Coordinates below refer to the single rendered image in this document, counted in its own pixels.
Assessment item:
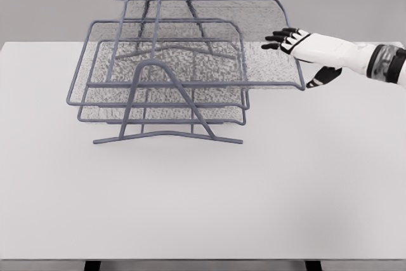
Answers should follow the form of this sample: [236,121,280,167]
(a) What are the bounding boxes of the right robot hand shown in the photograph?
[261,26,347,89]

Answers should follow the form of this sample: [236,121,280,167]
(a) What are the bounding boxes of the wide grey mesh file tray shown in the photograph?
[86,0,308,92]

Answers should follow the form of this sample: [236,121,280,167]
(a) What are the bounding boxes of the grey wire rack frame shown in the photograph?
[93,0,244,145]

